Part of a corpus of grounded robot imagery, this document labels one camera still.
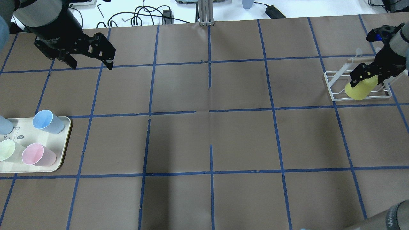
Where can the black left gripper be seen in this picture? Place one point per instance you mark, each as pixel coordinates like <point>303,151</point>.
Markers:
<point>53,29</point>

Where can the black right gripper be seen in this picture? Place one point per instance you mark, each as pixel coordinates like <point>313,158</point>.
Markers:
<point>384,59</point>

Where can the yellow plastic cup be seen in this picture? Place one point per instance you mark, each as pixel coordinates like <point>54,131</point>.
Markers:
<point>362,89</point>

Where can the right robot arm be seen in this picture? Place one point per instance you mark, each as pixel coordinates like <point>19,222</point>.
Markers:
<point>395,217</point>

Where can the blue plastic cup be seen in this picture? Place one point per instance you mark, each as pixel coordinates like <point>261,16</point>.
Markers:
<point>47,121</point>

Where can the grey plastic cup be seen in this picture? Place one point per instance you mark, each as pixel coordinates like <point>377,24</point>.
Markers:
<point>6,126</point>

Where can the pink plastic cup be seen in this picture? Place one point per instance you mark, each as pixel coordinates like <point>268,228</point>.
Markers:
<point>38,155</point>

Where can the pale green plastic cup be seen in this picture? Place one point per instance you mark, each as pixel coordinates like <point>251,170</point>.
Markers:
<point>11,152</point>

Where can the blue cup on desk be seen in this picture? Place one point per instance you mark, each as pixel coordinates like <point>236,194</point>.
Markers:
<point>247,4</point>

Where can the cream serving tray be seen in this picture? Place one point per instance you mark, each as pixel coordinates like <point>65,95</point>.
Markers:
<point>52,147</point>

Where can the white wire cup rack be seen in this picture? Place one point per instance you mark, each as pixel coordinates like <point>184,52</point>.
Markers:
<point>337,80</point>

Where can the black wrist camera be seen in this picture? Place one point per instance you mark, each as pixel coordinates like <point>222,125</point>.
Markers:
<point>384,33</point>

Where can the aluminium frame post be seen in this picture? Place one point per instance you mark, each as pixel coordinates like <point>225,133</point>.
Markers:
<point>205,13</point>

